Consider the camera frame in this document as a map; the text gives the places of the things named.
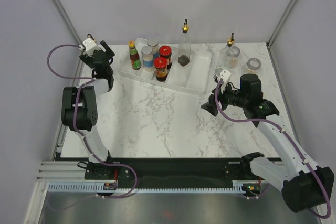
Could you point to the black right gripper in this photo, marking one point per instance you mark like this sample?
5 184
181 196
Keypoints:
211 105

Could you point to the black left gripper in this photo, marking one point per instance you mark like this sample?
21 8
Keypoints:
87 60

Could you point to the green label sauce bottle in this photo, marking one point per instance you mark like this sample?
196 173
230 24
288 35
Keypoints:
134 56

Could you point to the blue label spice jar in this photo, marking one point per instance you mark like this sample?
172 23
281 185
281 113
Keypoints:
148 58

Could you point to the blue label seasoning jar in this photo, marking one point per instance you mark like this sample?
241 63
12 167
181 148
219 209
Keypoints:
153 43

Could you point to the red lid sauce jar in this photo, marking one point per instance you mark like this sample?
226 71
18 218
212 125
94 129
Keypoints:
160 64

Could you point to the square dark sauce bottle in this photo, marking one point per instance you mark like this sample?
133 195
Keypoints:
184 47

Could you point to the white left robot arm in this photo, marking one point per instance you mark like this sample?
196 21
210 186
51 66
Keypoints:
79 110

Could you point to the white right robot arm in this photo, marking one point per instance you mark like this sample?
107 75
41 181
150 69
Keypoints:
302 182

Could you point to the round glass oil bottle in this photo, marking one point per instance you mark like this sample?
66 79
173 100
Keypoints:
91 37

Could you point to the square clear glass bottle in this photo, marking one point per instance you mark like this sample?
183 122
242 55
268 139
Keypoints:
228 56

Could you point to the open glass jar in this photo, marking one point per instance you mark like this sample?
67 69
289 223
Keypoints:
252 66

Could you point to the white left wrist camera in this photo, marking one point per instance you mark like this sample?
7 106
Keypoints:
89 47

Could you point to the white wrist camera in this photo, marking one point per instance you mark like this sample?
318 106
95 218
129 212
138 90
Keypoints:
89 47
223 76

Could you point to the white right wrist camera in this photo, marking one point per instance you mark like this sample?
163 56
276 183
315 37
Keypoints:
223 76

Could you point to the white cable duct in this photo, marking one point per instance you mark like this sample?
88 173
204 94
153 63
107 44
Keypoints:
100 187

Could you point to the left aluminium frame post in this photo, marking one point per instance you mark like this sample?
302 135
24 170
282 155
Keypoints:
67 21

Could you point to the aluminium frame post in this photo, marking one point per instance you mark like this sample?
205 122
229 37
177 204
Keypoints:
67 21
281 22

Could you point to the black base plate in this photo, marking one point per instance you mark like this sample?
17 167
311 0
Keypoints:
171 172

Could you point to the right aluminium frame post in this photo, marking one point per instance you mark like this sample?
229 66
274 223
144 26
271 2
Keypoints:
281 22

